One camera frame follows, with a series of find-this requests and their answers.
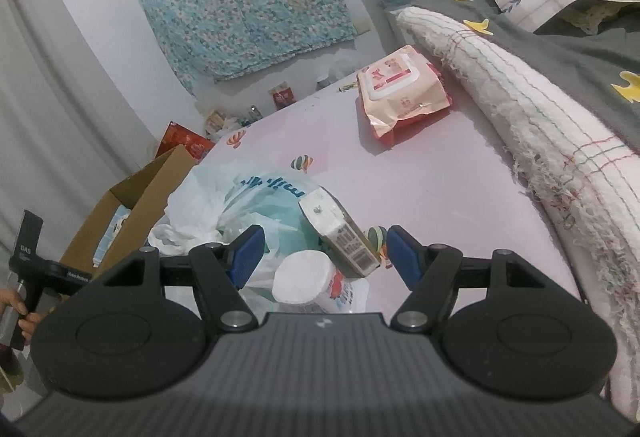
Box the person's left hand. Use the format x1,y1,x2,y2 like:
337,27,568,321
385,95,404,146
0,288,45,340

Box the white plastic bag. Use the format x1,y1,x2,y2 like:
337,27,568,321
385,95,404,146
148,161,371,315

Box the pink balloon print tablecloth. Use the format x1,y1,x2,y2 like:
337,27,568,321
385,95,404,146
197,67,586,318

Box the white water dispenser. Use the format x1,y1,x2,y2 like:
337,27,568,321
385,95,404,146
382,0,406,53

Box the pink wet wipes pack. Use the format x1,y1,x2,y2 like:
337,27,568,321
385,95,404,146
356,44,452,147

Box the blue white packet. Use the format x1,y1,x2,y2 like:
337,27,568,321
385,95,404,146
94,206,132,265

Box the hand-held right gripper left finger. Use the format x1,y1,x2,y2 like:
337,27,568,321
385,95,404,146
102,224,266,333

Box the brown cardboard box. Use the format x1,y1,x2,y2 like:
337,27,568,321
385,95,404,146
59,144,201,278

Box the red small box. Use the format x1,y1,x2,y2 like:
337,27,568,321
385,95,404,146
269,86,297,110

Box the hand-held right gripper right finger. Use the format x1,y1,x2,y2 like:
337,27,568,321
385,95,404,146
386,224,548,332

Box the crumpled white plastic bags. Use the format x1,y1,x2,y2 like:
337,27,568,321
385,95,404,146
200,107,251,138

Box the grey bedsheet with yellow shapes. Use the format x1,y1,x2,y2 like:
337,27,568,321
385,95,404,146
410,0,640,158

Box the red snack bag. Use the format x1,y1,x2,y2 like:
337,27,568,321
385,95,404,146
155,120,216,163

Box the rolled white blanket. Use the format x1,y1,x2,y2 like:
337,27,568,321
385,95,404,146
396,6,640,418

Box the white lidded jar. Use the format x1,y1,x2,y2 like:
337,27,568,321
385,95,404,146
271,251,371,315

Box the clear plastic bag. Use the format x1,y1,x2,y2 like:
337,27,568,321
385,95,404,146
325,60,363,85

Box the small carton box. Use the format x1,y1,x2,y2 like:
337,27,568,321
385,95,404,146
298,187,383,278

